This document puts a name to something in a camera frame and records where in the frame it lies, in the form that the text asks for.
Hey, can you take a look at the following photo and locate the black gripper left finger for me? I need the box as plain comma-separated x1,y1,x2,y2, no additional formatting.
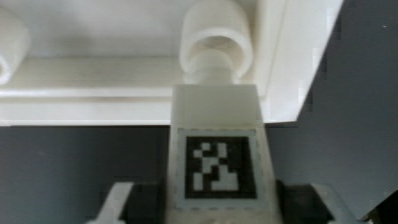
85,182,163,224

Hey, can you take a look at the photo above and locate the white square tabletop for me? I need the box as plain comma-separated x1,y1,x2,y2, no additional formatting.
0,0,346,127

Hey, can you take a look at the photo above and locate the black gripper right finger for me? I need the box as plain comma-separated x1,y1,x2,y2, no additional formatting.
277,181,358,224

